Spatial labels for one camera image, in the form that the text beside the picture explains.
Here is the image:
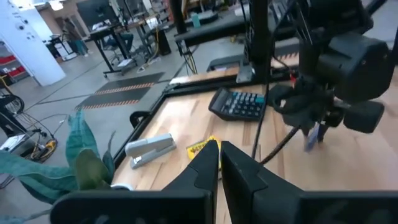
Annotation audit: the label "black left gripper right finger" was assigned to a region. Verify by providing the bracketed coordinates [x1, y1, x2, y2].
[220, 140, 398, 224]

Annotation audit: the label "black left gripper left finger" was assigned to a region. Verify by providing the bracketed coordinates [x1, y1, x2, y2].
[50, 139, 221, 224]

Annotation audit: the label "purple pen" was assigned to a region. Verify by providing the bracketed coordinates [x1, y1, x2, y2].
[303, 123, 322, 152]

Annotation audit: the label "yellow green crayon box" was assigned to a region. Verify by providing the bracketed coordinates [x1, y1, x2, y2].
[185, 135, 222, 170]

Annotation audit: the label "dark brown pencil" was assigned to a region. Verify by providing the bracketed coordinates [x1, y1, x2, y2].
[259, 125, 301, 166]

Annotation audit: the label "grey stapler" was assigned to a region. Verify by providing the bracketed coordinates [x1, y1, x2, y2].
[124, 133, 177, 170]

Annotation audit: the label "black calculator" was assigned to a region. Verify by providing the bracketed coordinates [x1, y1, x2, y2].
[208, 87, 267, 123]

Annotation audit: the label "green snake plant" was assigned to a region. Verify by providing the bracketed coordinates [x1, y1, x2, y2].
[0, 108, 116, 207]

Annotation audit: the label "black side desk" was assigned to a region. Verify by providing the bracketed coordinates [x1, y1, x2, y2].
[173, 0, 312, 47]

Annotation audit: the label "black hazard-striped floor mat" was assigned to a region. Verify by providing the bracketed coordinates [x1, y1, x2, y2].
[75, 72, 166, 111]

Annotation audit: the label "small teal box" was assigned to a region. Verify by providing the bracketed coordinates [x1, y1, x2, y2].
[190, 12, 202, 29]

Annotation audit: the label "yellow floor device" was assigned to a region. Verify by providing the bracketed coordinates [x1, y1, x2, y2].
[30, 138, 59, 163]

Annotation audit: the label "thick black pole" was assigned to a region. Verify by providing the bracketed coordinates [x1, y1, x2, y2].
[169, 0, 188, 35]

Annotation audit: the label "person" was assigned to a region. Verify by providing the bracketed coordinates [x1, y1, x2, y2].
[103, 32, 135, 54]
[63, 17, 90, 57]

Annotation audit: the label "black standing desk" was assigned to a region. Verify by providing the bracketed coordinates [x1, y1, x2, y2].
[89, 21, 147, 79]

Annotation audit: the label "red storage bins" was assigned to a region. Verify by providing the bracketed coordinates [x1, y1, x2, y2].
[0, 55, 26, 79]

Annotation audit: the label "white pillar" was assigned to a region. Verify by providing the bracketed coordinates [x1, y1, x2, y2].
[0, 0, 67, 87]

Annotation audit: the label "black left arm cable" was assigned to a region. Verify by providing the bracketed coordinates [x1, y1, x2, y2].
[251, 81, 271, 160]

